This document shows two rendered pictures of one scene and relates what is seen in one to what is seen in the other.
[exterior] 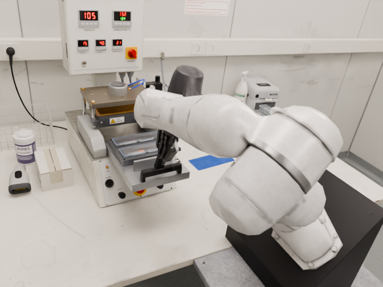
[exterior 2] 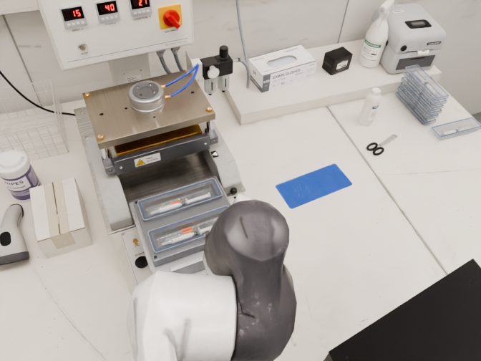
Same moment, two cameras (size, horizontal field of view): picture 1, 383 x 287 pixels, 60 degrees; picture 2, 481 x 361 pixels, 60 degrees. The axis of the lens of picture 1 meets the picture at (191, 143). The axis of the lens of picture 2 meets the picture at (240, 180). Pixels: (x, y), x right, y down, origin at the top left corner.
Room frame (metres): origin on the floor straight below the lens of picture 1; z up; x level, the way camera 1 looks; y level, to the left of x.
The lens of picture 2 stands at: (0.60, 0.02, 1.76)
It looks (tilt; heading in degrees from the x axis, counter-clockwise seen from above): 51 degrees down; 7
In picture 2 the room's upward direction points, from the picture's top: 4 degrees clockwise
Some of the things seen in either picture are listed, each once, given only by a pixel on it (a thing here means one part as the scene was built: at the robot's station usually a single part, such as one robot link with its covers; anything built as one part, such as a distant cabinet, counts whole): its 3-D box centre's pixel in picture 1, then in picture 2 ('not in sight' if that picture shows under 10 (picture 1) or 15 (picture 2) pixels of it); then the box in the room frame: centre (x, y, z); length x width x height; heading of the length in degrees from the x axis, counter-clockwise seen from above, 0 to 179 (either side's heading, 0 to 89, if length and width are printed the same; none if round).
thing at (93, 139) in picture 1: (90, 135); (107, 180); (1.18, 0.41, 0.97); 0.25 x 0.05 x 0.07; 33
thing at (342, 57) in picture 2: not in sight; (336, 61); (2.01, -0.15, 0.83); 0.09 x 0.06 x 0.07; 131
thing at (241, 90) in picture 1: (241, 90); (377, 34); (2.08, -0.28, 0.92); 0.09 x 0.08 x 0.25; 154
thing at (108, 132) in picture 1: (115, 127); (153, 147); (1.34, 0.35, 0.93); 0.46 x 0.35 x 0.01; 33
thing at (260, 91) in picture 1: (257, 94); (404, 37); (2.15, -0.40, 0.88); 0.25 x 0.20 x 0.17; 23
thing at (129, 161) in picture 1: (140, 147); (187, 218); (1.10, 0.19, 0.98); 0.20 x 0.17 x 0.03; 123
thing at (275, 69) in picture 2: not in sight; (281, 67); (1.91, 0.05, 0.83); 0.23 x 0.12 x 0.07; 127
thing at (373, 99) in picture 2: not in sight; (370, 106); (1.78, -0.28, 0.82); 0.05 x 0.05 x 0.14
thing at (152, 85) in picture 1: (153, 90); (216, 73); (1.54, 0.22, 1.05); 0.15 x 0.05 x 0.15; 123
